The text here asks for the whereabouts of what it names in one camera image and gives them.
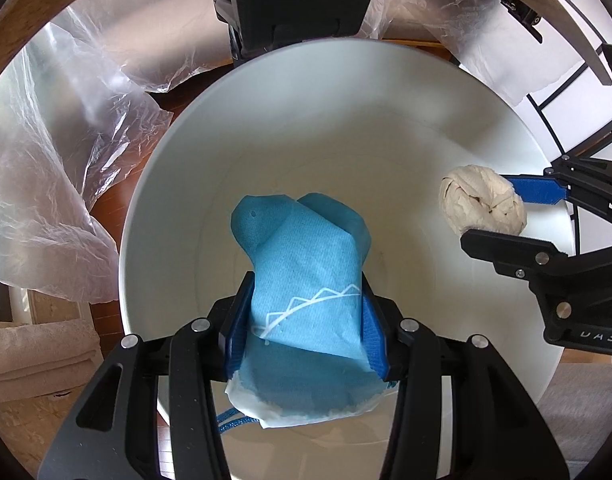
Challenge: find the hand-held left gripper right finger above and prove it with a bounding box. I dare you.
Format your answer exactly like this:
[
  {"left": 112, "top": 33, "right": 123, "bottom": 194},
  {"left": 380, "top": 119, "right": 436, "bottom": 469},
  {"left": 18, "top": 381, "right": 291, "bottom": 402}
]
[{"left": 358, "top": 277, "right": 572, "bottom": 480}]

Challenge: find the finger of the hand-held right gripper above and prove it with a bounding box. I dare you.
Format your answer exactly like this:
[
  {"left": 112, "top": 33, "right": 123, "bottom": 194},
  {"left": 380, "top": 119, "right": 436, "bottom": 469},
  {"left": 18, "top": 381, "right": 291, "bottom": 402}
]
[
  {"left": 461, "top": 228, "right": 612, "bottom": 321},
  {"left": 501, "top": 155, "right": 612, "bottom": 221}
]

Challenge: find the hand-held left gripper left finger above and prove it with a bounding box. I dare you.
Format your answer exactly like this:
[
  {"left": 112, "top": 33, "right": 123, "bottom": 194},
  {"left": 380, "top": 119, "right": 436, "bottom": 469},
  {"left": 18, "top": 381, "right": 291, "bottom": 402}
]
[{"left": 36, "top": 270, "right": 257, "bottom": 480}]

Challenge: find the beige paper ball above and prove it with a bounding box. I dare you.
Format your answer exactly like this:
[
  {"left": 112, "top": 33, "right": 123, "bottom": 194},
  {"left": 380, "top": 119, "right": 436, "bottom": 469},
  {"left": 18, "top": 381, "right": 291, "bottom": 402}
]
[{"left": 438, "top": 164, "right": 528, "bottom": 237}]

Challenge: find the blue paper bag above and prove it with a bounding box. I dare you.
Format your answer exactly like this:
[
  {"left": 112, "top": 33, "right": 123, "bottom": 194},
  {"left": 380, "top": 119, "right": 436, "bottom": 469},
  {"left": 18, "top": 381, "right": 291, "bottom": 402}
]
[{"left": 216, "top": 191, "right": 401, "bottom": 433}]

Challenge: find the white plastic bin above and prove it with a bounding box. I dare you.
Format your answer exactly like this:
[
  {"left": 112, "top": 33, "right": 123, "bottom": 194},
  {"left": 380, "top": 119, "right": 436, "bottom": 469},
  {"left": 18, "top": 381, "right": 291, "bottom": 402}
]
[{"left": 118, "top": 37, "right": 579, "bottom": 480}]

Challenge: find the grey knit clothing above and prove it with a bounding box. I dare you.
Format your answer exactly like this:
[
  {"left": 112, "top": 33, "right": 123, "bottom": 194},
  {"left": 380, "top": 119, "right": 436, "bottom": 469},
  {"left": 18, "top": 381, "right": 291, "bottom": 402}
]
[{"left": 533, "top": 359, "right": 612, "bottom": 467}]

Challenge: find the black framed window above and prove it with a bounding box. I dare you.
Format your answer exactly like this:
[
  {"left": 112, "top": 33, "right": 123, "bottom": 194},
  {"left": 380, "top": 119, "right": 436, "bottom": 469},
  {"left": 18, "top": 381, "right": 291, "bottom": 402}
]
[{"left": 516, "top": 0, "right": 612, "bottom": 172}]

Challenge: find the beige sofa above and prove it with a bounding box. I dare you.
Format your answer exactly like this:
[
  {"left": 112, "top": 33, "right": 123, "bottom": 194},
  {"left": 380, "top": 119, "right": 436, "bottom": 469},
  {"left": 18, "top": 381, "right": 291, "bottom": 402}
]
[{"left": 0, "top": 287, "right": 105, "bottom": 407}]

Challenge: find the clear plastic sheet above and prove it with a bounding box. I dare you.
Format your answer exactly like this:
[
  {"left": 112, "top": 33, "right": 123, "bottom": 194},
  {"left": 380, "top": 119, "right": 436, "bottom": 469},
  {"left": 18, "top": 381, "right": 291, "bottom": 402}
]
[
  {"left": 0, "top": 0, "right": 231, "bottom": 303},
  {"left": 362, "top": 0, "right": 589, "bottom": 107}
]

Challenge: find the black chair base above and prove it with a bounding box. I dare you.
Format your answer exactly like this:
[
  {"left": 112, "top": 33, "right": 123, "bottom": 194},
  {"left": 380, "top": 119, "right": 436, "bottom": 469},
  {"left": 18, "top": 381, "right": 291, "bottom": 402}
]
[{"left": 213, "top": 0, "right": 387, "bottom": 62}]

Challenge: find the wooden table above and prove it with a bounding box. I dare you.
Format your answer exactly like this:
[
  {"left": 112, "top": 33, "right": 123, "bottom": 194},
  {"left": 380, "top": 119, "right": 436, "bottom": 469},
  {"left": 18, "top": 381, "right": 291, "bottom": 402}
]
[{"left": 0, "top": 0, "right": 612, "bottom": 92}]

